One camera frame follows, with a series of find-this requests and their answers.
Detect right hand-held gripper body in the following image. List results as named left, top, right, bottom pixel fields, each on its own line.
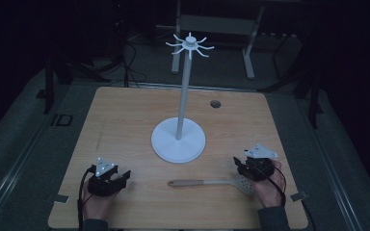
left=239, top=142, right=279, bottom=183

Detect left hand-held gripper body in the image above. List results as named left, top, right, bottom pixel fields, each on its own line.
left=87, top=156, right=128, bottom=197

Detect slotted spatula with wooden handle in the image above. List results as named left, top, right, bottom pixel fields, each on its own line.
left=167, top=175, right=255, bottom=195

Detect white hook rack stand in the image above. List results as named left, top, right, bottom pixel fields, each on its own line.
left=150, top=32, right=215, bottom=164

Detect person's left hand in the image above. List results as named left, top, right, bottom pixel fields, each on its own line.
left=82, top=181, right=119, bottom=221

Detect person's right hand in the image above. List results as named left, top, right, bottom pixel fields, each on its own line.
left=252, top=159, right=285, bottom=209

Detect grey tape piece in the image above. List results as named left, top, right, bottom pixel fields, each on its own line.
left=290, top=191, right=309, bottom=203
left=53, top=193, right=70, bottom=205

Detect black metal stand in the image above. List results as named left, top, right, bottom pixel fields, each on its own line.
left=37, top=47, right=112, bottom=116
left=258, top=32, right=325, bottom=130

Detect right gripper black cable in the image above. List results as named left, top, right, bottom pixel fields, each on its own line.
left=253, top=164, right=287, bottom=207

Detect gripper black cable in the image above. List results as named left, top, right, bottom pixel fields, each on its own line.
left=77, top=164, right=96, bottom=231
left=253, top=164, right=287, bottom=207

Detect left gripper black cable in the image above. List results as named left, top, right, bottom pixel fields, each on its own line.
left=77, top=164, right=96, bottom=231

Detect black floor cables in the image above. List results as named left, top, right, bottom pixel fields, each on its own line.
left=119, top=30, right=148, bottom=89

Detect grey metal table frame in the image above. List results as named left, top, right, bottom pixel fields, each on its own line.
left=171, top=0, right=266, bottom=81

